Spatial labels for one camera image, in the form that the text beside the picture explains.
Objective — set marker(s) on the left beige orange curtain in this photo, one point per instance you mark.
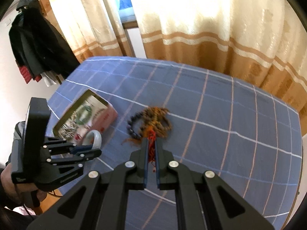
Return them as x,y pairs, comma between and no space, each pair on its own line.
90,27

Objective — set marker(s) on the blue checked tablecloth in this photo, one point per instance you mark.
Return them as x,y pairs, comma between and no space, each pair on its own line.
250,138

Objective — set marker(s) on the red knot cord charm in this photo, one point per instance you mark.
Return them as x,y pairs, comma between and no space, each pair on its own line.
78,137

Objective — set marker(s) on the pink metal tin box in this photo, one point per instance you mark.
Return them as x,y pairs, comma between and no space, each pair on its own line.
89,112

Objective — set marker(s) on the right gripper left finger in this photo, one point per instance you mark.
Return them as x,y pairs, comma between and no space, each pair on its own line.
99,200

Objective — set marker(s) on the white jade bangle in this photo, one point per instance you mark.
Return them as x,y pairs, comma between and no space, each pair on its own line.
93,138

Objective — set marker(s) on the dark hanging clothes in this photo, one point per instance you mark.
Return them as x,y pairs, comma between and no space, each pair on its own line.
39,49

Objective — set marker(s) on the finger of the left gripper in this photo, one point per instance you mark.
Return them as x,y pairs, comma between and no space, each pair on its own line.
57,146
80,154

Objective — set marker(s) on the window with wooden sill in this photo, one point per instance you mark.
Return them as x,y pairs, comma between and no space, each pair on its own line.
126,13

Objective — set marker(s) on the person's left hand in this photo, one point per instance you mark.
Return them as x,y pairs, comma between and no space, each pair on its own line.
12,195

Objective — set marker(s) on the beige orange curtain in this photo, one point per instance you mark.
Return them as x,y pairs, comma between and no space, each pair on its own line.
90,27
262,42

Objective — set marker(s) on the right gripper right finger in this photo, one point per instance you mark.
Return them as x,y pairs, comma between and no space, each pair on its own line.
204,200

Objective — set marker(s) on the right beige orange curtain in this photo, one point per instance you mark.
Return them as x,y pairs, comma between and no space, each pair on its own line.
262,42

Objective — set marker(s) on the brown wooden bead mala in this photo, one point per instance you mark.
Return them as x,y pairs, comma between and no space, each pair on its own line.
151,123

